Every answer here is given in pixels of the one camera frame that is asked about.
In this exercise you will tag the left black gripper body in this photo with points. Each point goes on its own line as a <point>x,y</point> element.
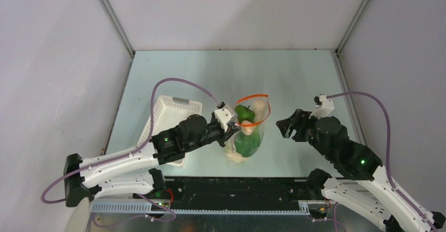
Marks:
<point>219,133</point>

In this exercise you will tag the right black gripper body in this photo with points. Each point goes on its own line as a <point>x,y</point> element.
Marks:
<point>295,128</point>

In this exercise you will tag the small beige mushroom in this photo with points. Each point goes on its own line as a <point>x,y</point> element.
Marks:
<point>247,127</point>

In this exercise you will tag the green bok choy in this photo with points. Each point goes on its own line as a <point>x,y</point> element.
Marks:
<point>248,145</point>

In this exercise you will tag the green pepper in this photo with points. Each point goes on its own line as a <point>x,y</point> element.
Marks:
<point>244,113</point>

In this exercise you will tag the clear zip top bag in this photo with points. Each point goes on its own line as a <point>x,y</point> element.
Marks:
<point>248,99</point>

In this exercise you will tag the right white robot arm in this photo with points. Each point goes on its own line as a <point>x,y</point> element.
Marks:
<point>387,208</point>

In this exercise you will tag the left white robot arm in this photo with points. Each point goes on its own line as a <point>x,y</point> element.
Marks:
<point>133,170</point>

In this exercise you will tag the white perforated plastic basket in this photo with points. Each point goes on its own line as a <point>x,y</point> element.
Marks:
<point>168,112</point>

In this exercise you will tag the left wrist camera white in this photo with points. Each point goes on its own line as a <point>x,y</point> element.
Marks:
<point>226,117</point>

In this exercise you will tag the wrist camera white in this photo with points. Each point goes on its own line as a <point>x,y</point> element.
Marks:
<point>324,106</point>
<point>226,117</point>

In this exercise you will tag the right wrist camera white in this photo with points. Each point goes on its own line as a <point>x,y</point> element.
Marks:
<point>324,106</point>

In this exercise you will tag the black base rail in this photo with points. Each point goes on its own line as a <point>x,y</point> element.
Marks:
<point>235,193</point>

